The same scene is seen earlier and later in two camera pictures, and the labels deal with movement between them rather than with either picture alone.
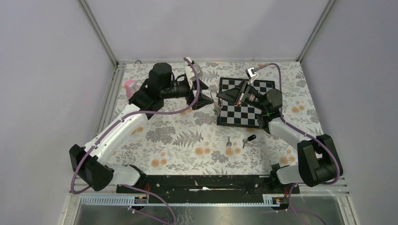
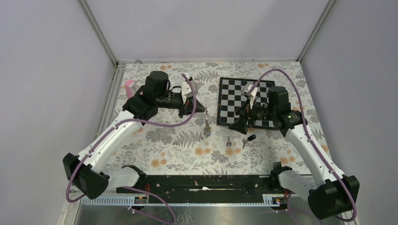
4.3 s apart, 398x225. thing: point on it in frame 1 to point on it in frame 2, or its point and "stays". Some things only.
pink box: x=132 y=87 stays
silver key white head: x=228 y=143 stays
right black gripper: x=237 y=95 to x=240 y=124
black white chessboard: x=235 y=115 stays
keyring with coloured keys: x=218 y=107 to x=207 y=129
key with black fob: x=244 y=140 stays
